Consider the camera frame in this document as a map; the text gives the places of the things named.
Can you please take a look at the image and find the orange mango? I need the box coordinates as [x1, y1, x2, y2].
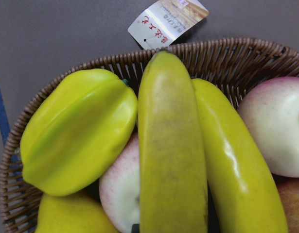
[277, 179, 299, 233]

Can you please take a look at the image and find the yellow pear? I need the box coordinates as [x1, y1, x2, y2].
[35, 191, 118, 233]

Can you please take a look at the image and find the pink white apple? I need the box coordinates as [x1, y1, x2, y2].
[238, 77, 299, 178]

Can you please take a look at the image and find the brown wicker basket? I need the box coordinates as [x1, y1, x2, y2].
[0, 38, 299, 233]

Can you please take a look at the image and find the yellow banana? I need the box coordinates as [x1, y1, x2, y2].
[138, 51, 208, 233]
[192, 79, 288, 233]

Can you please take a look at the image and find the paper basket tag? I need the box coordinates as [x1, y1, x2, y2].
[128, 0, 209, 50]

